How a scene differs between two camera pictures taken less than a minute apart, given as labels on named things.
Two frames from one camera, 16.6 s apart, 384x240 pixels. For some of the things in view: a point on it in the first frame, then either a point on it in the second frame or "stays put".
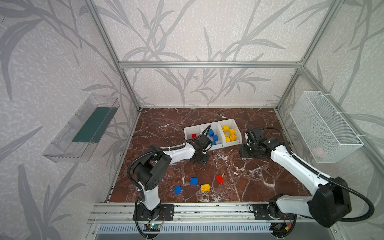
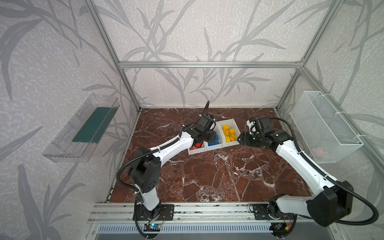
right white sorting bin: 232,124 stays put
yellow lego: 233,137 stays put
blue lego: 194,181 to 215,142
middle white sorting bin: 215,134 stays put
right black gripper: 248,151 to 248,139
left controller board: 152,227 stays put
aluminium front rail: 123,212 stays put
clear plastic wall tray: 77,140 stays put
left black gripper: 201,157 to 208,137
